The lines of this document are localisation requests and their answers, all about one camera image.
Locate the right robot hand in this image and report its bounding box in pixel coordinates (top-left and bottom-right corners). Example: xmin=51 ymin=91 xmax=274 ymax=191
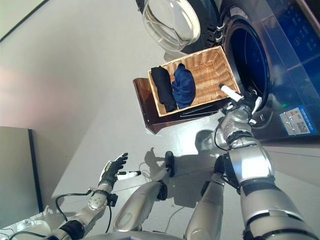
xmin=218 ymin=83 xmax=263 ymax=115

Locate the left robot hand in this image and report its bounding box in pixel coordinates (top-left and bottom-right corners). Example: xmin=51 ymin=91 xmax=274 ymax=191
xmin=98 ymin=151 xmax=143 ymax=186

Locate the blue garment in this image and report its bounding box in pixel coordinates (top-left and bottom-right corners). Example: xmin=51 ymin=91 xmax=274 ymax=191
xmin=171 ymin=63 xmax=196 ymax=110

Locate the long black garment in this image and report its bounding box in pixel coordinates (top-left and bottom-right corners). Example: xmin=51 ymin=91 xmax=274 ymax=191
xmin=150 ymin=66 xmax=180 ymax=113

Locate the grey washing machine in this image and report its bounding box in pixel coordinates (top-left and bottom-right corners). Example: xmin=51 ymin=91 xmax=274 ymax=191
xmin=199 ymin=0 xmax=320 ymax=143

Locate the wicker laundry basket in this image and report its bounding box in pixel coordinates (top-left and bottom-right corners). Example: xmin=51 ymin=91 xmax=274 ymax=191
xmin=147 ymin=45 xmax=243 ymax=118

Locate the left robot leg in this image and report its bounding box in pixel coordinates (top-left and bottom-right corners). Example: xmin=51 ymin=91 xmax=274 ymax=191
xmin=112 ymin=151 xmax=176 ymax=232

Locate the robot leg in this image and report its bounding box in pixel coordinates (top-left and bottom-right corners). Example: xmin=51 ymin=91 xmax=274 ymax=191
xmin=112 ymin=151 xmax=176 ymax=232
xmin=186 ymin=154 xmax=226 ymax=240

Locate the silver robot torso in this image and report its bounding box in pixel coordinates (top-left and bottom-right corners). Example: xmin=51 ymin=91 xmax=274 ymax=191
xmin=82 ymin=229 xmax=191 ymax=240

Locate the blue energy label sticker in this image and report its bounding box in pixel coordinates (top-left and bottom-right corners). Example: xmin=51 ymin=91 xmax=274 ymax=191
xmin=279 ymin=107 xmax=315 ymax=137

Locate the white rounded device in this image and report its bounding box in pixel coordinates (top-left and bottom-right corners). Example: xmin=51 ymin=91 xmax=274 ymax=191
xmin=0 ymin=206 xmax=52 ymax=240

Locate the round glass washer door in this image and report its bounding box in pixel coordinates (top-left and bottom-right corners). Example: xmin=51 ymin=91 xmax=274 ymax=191
xmin=136 ymin=0 xmax=225 ymax=54

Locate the grey panel with black edge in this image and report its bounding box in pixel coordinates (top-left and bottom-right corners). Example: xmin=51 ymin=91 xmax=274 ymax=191
xmin=0 ymin=126 xmax=45 ymax=230

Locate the right robot leg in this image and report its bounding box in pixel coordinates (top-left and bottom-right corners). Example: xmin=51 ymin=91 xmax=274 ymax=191
xmin=186 ymin=154 xmax=226 ymax=240

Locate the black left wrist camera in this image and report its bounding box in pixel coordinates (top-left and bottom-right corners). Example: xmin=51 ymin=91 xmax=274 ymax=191
xmin=107 ymin=193 xmax=119 ymax=207

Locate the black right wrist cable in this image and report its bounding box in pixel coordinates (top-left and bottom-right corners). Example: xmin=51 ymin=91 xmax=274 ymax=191
xmin=213 ymin=123 xmax=230 ymax=151

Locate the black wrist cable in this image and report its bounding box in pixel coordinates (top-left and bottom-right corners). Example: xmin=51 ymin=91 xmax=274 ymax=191
xmin=213 ymin=123 xmax=230 ymax=151
xmin=7 ymin=191 xmax=113 ymax=240

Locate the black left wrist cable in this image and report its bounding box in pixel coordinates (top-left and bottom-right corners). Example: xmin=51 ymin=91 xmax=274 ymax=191
xmin=7 ymin=191 xmax=113 ymax=240

